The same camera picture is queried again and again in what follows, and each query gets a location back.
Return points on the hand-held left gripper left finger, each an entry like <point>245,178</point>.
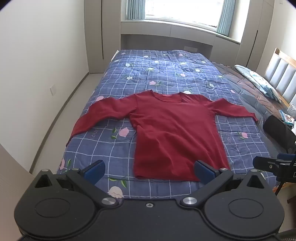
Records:
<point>93,172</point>

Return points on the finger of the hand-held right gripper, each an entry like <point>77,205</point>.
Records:
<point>286,156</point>
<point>266,163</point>

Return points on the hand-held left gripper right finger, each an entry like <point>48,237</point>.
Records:
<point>204,172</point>

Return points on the red long-sleeved shirt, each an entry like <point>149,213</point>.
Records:
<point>171,129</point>

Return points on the black bag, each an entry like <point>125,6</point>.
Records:
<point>277,132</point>

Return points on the blue white package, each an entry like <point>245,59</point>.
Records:
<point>286,118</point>

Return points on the light blue patterned pillow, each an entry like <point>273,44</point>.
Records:
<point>259,81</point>

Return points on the beige furniture panel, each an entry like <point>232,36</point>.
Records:
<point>11,176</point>

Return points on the grey padded wooden headboard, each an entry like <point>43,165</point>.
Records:
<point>279,71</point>

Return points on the blue checked floral quilt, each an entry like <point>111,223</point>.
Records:
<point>161,69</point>

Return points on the white tall wardrobe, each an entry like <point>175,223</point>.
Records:
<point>254,34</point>
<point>101,34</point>

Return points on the white bay window cabinet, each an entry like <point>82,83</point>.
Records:
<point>166,32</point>

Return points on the blue curtain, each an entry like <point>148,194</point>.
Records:
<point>136,9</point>
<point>225,17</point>

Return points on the white wall socket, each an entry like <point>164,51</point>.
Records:
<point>53,89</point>

